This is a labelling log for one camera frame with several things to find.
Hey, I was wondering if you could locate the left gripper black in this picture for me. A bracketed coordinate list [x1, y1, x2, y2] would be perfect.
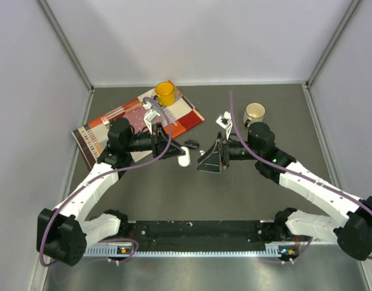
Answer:
[124, 122, 185, 159]

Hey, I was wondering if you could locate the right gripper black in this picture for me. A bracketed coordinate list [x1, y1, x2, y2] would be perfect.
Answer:
[196, 132, 262, 173]

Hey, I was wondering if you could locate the white earbud charging case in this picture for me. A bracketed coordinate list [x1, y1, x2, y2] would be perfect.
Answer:
[177, 146, 191, 167]

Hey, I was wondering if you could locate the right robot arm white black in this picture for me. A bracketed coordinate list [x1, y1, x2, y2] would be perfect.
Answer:
[196, 122, 372, 261]

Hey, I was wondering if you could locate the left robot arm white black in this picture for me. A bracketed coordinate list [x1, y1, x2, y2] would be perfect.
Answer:
[36, 118, 191, 266]

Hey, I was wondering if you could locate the patterned orange placemat cloth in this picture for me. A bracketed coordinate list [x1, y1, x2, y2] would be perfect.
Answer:
[72, 80, 205, 170]

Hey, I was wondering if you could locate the pink dotted plate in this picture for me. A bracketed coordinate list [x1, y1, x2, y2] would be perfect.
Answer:
[124, 107, 146, 133]

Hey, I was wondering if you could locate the yellow mug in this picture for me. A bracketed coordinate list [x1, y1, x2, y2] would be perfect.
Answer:
[154, 81, 175, 107]

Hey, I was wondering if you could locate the cream enamel mug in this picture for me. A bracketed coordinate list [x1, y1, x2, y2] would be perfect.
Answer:
[243, 102, 266, 128]

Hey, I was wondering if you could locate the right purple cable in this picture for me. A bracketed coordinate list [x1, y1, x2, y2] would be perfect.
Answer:
[229, 90, 372, 264]

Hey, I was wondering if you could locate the purple cable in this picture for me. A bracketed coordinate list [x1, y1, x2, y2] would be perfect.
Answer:
[39, 96, 174, 267]
[229, 90, 372, 264]

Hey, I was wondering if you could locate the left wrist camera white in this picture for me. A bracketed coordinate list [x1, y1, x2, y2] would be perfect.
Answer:
[143, 101, 161, 133]

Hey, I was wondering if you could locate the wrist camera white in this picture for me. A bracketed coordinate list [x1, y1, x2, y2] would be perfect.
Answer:
[143, 101, 161, 133]
[216, 111, 233, 139]

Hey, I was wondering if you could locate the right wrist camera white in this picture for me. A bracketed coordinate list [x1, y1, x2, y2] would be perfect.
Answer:
[216, 111, 233, 139]

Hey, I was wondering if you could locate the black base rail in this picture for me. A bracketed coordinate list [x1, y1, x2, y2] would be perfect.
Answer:
[121, 220, 282, 252]

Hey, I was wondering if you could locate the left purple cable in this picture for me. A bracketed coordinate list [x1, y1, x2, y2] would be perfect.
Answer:
[39, 96, 174, 267]

